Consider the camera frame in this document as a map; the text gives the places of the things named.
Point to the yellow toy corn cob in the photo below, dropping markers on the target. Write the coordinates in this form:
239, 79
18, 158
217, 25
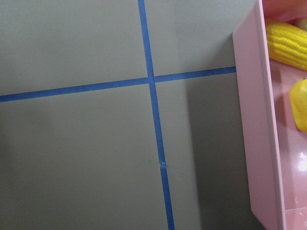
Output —
286, 43

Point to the pink plastic bin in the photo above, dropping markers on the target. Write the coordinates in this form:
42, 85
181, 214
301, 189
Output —
276, 151

